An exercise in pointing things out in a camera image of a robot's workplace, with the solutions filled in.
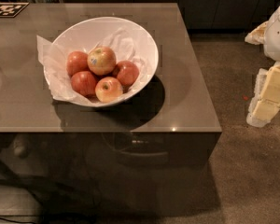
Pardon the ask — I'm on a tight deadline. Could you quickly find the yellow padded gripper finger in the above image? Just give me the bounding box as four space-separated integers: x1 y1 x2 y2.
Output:
245 21 268 45
246 62 280 128

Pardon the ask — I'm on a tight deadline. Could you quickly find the yellow-red top apple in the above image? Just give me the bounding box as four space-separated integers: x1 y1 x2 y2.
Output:
87 47 117 76

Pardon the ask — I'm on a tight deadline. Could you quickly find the red apple front left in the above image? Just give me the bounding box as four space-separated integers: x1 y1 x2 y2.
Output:
71 71 98 97

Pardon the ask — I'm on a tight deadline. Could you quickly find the yellow-red front apple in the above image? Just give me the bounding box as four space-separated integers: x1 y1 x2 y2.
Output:
95 77 123 103

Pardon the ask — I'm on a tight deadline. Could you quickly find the black white fiducial marker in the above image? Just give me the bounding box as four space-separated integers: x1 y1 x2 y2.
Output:
0 2 28 18

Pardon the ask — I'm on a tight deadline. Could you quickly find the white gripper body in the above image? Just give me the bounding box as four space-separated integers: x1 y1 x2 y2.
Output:
263 6 280 61

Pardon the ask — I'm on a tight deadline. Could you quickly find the white tissue paper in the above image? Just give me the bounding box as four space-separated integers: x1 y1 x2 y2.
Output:
36 27 147 108

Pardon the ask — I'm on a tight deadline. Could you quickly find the white bowl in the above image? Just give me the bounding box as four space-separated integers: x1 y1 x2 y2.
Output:
43 16 160 108

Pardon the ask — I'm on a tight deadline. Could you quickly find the yellow-red apple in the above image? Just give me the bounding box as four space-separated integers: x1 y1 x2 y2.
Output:
95 77 123 103
87 47 117 76

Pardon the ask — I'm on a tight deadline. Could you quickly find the red apple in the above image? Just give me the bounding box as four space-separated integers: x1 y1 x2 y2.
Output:
71 71 98 97
112 61 139 87
66 51 88 77

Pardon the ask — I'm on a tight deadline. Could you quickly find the red apple right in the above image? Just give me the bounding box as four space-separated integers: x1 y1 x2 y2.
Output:
112 61 139 87

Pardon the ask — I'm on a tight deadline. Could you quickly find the red apple back left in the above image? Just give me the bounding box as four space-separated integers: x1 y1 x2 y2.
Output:
66 51 88 77

